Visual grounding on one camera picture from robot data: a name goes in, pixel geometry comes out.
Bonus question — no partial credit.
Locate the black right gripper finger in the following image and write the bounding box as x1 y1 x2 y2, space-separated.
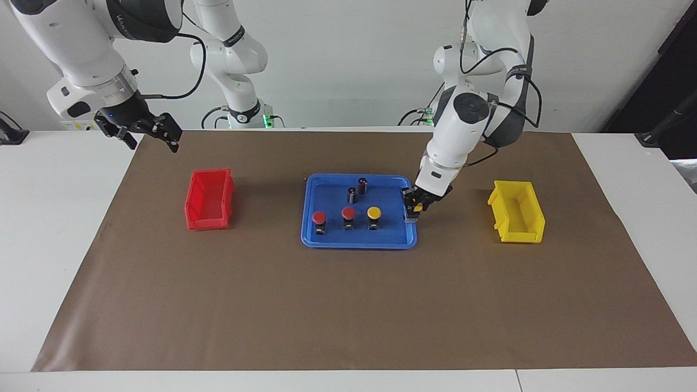
95 115 137 150
154 112 184 154

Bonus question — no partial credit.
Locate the blue plastic tray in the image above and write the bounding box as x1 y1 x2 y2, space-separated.
301 173 418 250

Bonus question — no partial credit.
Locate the red plastic bin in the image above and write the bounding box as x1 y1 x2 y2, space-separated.
184 168 236 231

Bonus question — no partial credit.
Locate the black table clamp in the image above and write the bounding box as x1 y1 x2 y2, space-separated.
0 111 30 146

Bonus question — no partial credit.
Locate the yellow plastic bin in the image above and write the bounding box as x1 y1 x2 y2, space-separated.
487 180 546 244

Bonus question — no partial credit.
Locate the brown paper mat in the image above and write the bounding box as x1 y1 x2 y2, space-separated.
31 130 697 372

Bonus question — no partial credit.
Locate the black stand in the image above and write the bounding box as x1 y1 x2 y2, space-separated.
634 103 697 149

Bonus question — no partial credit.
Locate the black background panel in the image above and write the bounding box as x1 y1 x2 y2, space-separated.
601 0 697 134

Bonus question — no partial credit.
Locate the white wall power strip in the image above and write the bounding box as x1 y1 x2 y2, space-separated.
59 119 102 132

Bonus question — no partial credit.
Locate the black base cable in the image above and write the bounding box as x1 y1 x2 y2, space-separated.
397 84 444 127
200 106 230 130

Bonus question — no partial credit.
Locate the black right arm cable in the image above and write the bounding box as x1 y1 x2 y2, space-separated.
136 14 208 101

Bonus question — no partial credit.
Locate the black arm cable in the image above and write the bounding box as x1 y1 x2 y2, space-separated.
459 0 543 167
136 14 208 101

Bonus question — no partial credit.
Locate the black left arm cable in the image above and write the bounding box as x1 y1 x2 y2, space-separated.
459 0 543 167

